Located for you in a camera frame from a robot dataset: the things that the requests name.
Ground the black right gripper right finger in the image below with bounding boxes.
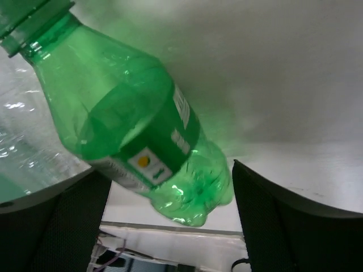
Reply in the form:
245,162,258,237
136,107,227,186
233,160,362,271

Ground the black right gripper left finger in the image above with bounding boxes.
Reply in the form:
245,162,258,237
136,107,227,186
1,171,111,271

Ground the clear plastic bottle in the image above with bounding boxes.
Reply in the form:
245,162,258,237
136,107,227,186
1,50,89,202

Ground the green plastic bottle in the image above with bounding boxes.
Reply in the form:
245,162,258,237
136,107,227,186
1,1,233,227

